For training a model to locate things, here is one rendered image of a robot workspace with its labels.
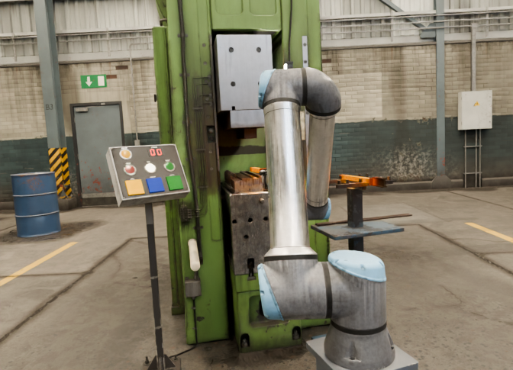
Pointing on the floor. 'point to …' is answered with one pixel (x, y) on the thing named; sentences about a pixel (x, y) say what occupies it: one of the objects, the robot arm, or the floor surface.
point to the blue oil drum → (36, 204)
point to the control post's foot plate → (162, 363)
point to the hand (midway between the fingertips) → (265, 170)
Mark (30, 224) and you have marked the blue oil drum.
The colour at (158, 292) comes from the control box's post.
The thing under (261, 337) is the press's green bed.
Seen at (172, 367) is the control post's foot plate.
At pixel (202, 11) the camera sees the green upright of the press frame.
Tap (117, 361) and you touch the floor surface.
